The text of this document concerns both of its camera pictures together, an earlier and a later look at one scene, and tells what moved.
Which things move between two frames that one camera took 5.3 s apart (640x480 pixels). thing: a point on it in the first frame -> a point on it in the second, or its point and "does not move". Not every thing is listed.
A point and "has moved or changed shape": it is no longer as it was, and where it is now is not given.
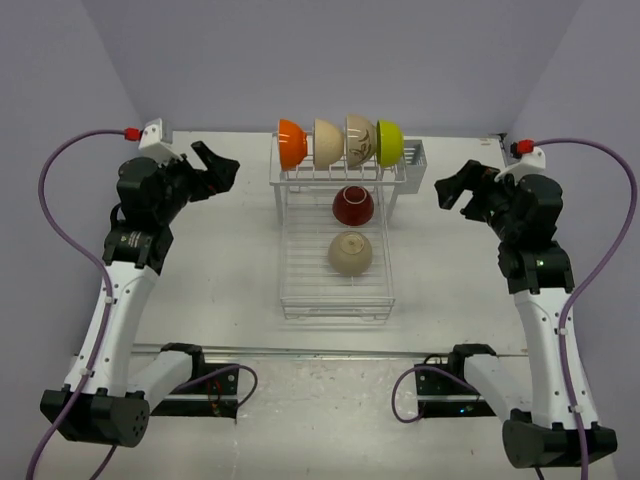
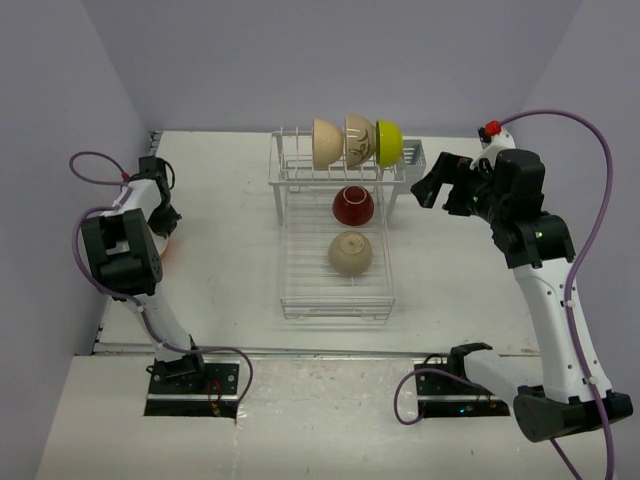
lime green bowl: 390,143 does not move
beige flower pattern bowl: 350,253 does not move
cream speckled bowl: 328,144 does not move
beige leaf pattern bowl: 361,140 does not move
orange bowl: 292,144 has moved or changed shape
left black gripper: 218,178 -> 166,226
